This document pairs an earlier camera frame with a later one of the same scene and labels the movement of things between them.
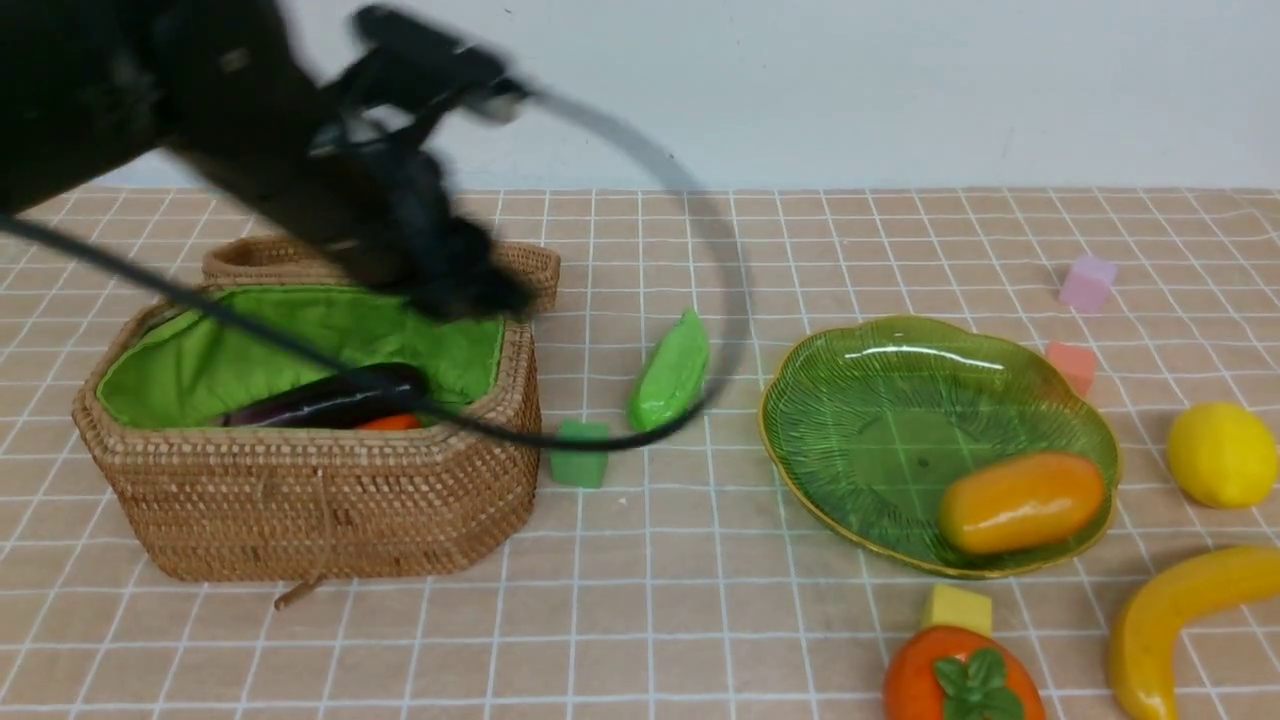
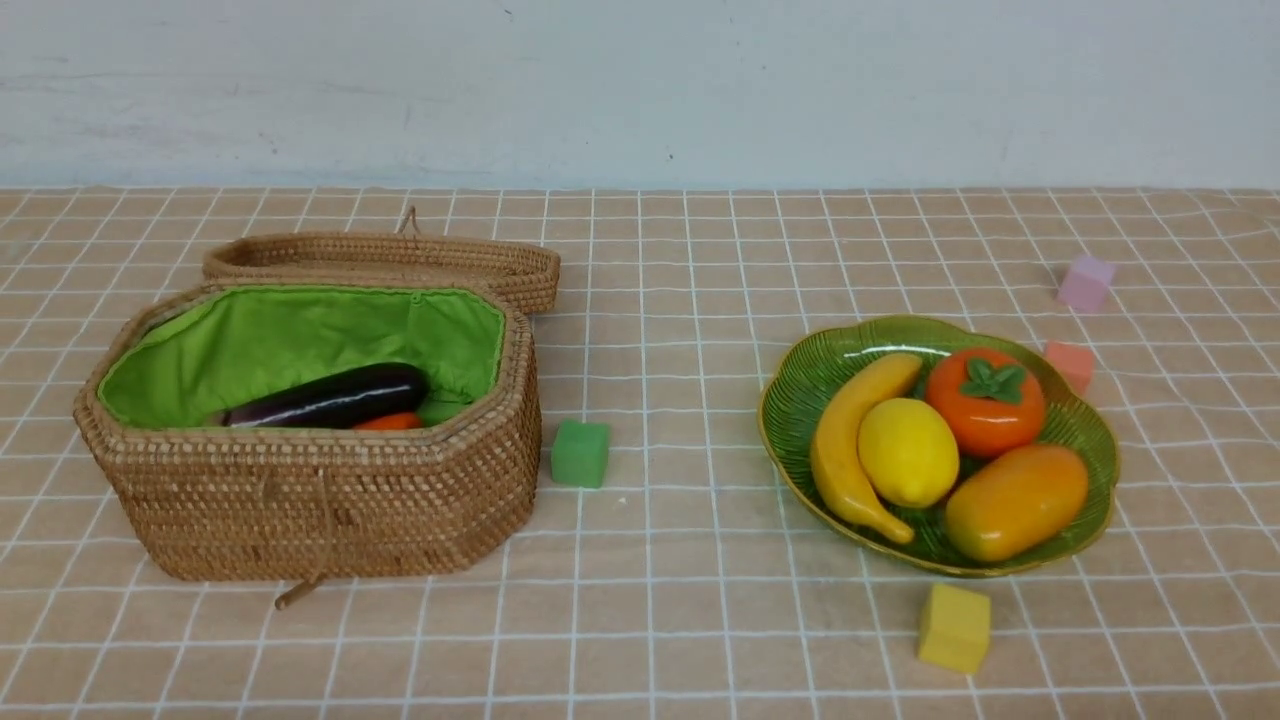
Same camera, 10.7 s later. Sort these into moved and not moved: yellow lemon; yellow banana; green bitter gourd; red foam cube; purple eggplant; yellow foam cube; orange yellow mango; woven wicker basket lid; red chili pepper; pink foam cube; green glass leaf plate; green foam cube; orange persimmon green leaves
Moved: yellow lemon; orange persimmon green leaves; green bitter gourd; yellow banana; orange yellow mango
Not moved: pink foam cube; yellow foam cube; red foam cube; green foam cube; woven wicker basket lid; purple eggplant; green glass leaf plate; red chili pepper
